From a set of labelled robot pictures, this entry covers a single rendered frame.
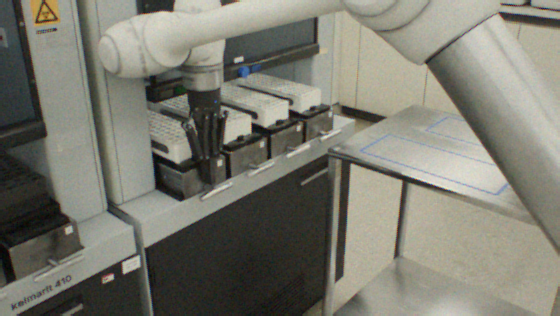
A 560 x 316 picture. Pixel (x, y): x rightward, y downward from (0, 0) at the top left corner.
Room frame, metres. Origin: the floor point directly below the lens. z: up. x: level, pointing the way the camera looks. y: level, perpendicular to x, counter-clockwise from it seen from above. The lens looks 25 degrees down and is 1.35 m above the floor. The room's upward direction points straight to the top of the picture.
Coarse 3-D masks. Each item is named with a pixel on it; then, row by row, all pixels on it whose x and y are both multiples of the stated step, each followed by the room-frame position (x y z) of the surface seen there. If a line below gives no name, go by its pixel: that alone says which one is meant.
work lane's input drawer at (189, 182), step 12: (156, 156) 1.16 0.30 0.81; (192, 156) 1.15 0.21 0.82; (156, 168) 1.15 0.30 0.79; (168, 168) 1.12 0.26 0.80; (180, 168) 1.10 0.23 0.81; (192, 168) 1.11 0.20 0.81; (216, 168) 1.16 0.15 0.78; (168, 180) 1.12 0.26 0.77; (180, 180) 1.09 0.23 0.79; (192, 180) 1.11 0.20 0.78; (216, 180) 1.16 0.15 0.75; (192, 192) 1.10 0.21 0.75; (216, 192) 1.10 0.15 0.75
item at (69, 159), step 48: (48, 0) 0.99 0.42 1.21; (48, 48) 0.98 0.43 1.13; (48, 96) 0.97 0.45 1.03; (48, 144) 0.95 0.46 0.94; (96, 144) 1.03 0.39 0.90; (48, 192) 0.97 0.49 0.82; (96, 192) 1.02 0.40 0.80; (96, 240) 0.92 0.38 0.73; (0, 288) 0.76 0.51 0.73; (48, 288) 0.82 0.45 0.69; (96, 288) 0.89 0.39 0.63
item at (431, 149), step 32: (384, 128) 1.33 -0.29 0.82; (416, 128) 1.33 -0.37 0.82; (448, 128) 1.33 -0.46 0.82; (352, 160) 1.15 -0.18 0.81; (384, 160) 1.13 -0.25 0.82; (416, 160) 1.13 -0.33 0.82; (448, 160) 1.13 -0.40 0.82; (480, 160) 1.13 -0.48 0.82; (448, 192) 0.99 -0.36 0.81; (480, 192) 0.97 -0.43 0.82; (512, 192) 0.97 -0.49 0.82; (384, 288) 1.33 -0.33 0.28; (416, 288) 1.33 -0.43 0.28; (448, 288) 1.33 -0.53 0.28
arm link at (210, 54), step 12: (180, 0) 1.09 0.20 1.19; (192, 0) 1.08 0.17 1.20; (204, 0) 1.09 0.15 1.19; (216, 0) 1.11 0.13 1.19; (180, 12) 1.08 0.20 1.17; (192, 12) 1.08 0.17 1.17; (192, 48) 1.04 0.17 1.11; (204, 48) 1.06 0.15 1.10; (216, 48) 1.09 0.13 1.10; (192, 60) 1.06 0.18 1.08; (204, 60) 1.08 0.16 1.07; (216, 60) 1.10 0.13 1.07
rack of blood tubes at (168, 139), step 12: (156, 120) 1.29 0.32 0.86; (168, 120) 1.28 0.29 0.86; (156, 132) 1.20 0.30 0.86; (168, 132) 1.20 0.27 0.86; (180, 132) 1.20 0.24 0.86; (156, 144) 1.25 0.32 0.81; (168, 144) 1.14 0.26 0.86; (180, 144) 1.13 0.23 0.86; (168, 156) 1.14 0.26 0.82; (180, 156) 1.13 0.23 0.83
